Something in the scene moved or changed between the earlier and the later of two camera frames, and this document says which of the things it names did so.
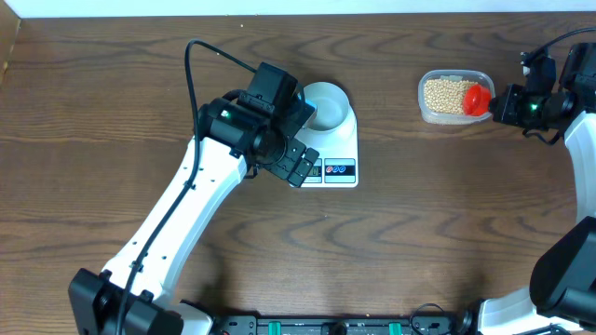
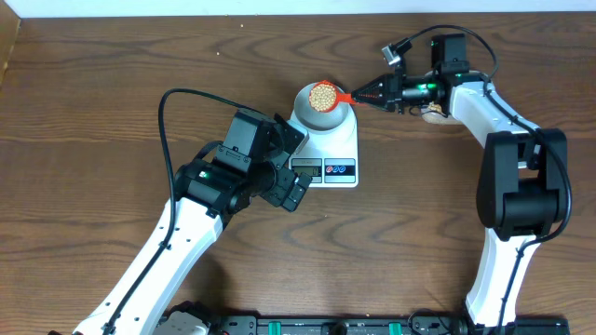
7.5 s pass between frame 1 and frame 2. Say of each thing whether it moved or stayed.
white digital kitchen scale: stayed
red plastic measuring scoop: moved
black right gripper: moved
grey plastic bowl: stayed
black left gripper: moved
